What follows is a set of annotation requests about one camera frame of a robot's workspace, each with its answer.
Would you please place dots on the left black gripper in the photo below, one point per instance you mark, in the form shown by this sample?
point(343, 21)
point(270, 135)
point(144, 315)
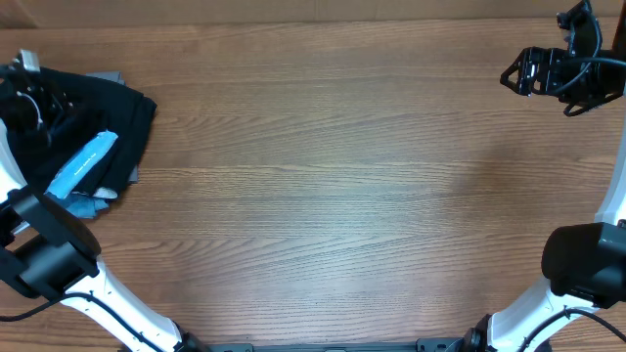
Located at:
point(57, 99)

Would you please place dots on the folded blue heather shirt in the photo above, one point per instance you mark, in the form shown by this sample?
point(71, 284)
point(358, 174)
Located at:
point(83, 207)

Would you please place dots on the black t-shirt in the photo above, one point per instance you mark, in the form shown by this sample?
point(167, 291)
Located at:
point(38, 162)

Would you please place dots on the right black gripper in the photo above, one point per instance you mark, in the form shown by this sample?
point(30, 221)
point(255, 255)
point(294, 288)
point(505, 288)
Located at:
point(550, 59)

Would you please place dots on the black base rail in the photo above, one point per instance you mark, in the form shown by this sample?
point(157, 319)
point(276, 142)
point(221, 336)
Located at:
point(332, 347)

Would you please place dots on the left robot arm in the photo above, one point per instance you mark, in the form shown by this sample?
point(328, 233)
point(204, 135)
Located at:
point(48, 253)

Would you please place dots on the folded white grey garment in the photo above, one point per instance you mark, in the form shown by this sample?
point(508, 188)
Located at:
point(105, 193)

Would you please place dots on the folded black shirt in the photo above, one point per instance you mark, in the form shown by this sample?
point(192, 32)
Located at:
point(75, 86)

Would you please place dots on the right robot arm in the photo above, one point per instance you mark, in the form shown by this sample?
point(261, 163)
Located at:
point(583, 266)

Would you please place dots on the folded light blue printed shirt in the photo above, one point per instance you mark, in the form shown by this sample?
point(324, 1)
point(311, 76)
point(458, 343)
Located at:
point(80, 164)

